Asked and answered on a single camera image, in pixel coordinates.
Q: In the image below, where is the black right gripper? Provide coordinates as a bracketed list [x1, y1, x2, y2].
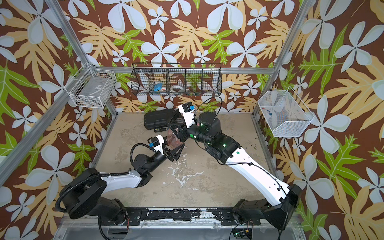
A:
[169, 119, 215, 149]

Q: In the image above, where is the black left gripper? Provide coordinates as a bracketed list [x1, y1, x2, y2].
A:
[147, 133, 181, 174]

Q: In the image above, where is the clear red spray bottle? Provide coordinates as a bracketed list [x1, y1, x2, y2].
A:
[167, 129, 183, 150]

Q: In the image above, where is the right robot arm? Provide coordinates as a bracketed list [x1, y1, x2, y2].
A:
[168, 102, 302, 231]

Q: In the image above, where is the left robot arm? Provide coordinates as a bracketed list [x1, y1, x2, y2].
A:
[55, 144, 185, 225]

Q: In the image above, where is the black yellow screwdriver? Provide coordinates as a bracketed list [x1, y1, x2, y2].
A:
[154, 128, 168, 133]

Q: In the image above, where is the black plastic tool case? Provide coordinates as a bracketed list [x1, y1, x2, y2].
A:
[144, 109, 178, 130]

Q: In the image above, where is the white tape roll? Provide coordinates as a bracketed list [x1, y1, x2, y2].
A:
[170, 85, 185, 93]

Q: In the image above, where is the blue tape roll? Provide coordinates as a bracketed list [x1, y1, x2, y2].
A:
[154, 83, 163, 92]

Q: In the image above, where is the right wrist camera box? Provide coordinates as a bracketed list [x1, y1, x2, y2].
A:
[178, 102, 197, 129]

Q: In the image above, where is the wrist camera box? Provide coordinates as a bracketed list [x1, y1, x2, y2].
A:
[178, 102, 197, 129]
[149, 135, 165, 153]

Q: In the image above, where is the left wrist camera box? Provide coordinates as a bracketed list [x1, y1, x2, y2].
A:
[149, 135, 165, 153]

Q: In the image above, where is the black wire wall basket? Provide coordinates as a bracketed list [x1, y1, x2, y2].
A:
[130, 63, 223, 96]

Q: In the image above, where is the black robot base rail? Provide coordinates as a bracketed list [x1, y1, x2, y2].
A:
[101, 207, 263, 227]

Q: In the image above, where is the white wire wall basket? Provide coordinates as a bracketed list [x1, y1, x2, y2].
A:
[66, 64, 117, 109]

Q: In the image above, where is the white mesh wall basket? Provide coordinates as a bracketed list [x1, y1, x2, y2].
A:
[258, 88, 315, 138]

